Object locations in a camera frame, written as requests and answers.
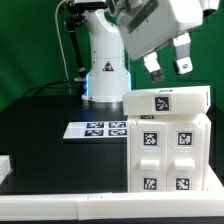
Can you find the white obstacle fence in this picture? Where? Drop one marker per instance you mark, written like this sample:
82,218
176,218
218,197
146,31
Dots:
208,203

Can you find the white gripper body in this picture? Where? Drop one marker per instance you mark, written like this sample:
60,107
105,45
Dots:
155,22

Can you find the white cabinet door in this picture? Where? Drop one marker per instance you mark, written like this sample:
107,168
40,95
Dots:
147,156
185,156

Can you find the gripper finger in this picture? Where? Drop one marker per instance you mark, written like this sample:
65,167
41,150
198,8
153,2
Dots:
182,62
152,65

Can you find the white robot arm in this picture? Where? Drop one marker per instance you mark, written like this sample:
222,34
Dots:
108,79

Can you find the white marker plate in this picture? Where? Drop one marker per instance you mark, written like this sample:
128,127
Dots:
95,129

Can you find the white wedge cabinet top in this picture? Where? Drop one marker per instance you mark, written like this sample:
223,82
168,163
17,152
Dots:
174,100

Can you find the white cabinet body box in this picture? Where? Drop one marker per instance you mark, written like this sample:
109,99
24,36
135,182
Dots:
171,119

